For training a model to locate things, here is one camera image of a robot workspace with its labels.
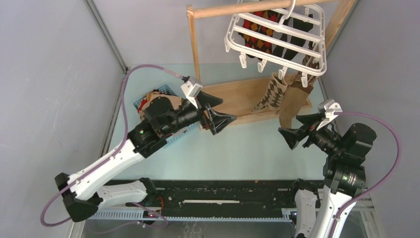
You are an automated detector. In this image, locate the black sock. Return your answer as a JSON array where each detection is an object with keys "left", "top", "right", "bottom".
[{"left": 272, "top": 13, "right": 314, "bottom": 61}]

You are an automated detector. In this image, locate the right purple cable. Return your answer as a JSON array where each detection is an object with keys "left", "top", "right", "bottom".
[{"left": 328, "top": 112, "right": 403, "bottom": 238}]

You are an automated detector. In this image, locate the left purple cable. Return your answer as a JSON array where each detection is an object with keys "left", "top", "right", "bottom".
[{"left": 40, "top": 64, "right": 191, "bottom": 229}]

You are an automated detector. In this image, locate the plain brown sock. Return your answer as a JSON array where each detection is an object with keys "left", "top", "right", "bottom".
[{"left": 278, "top": 81, "right": 314, "bottom": 128}]

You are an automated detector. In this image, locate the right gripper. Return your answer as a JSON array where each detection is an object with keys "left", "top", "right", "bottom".
[{"left": 278, "top": 111, "right": 345, "bottom": 154}]

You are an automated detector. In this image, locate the white plastic clip hanger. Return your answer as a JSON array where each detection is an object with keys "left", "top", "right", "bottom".
[{"left": 224, "top": 4, "right": 327, "bottom": 78}]

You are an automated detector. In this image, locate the purple cable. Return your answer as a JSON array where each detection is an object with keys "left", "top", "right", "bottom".
[
  {"left": 40, "top": 64, "right": 191, "bottom": 229},
  {"left": 328, "top": 112, "right": 403, "bottom": 238}
]

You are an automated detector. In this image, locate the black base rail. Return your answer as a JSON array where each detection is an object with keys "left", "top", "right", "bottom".
[{"left": 116, "top": 178, "right": 315, "bottom": 219}]

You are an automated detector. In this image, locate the brown argyle sock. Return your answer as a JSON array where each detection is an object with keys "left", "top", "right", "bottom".
[{"left": 252, "top": 72, "right": 288, "bottom": 113}]

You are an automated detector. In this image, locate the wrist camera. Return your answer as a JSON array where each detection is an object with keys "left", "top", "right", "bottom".
[
  {"left": 316, "top": 99, "right": 343, "bottom": 130},
  {"left": 180, "top": 76, "right": 203, "bottom": 109}
]

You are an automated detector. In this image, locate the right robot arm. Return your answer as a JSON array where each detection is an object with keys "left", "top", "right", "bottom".
[{"left": 278, "top": 113, "right": 377, "bottom": 238}]

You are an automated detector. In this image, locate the wooden hanger rack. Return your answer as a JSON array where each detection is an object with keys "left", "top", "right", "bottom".
[{"left": 186, "top": 0, "right": 357, "bottom": 124}]

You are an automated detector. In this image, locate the brown striped sock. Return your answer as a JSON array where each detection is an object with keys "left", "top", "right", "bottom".
[{"left": 299, "top": 56, "right": 319, "bottom": 88}]

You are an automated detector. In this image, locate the red yellow argyle sock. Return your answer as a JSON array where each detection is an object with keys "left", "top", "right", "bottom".
[{"left": 239, "top": 10, "right": 281, "bottom": 54}]

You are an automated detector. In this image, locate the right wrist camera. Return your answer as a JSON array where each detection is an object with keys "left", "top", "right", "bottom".
[{"left": 316, "top": 99, "right": 343, "bottom": 130}]

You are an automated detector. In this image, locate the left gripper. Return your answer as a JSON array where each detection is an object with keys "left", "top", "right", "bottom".
[{"left": 161, "top": 91, "right": 236, "bottom": 136}]

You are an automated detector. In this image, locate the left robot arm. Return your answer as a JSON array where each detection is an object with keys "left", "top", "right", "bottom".
[{"left": 55, "top": 92, "right": 237, "bottom": 222}]

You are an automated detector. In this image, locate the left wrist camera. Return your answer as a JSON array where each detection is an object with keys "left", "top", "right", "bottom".
[{"left": 180, "top": 76, "right": 203, "bottom": 109}]

